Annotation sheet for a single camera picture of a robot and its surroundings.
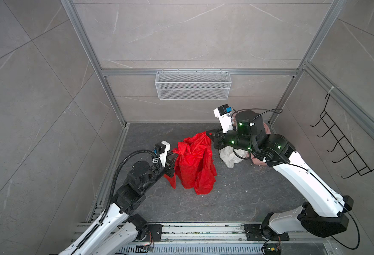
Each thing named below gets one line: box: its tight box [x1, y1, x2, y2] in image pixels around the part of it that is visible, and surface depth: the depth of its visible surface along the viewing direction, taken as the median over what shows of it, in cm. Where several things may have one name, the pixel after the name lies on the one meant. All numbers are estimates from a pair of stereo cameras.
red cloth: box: [163, 131, 218, 195], surface depth 69 cm
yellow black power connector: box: [264, 244, 282, 255], surface depth 72 cm
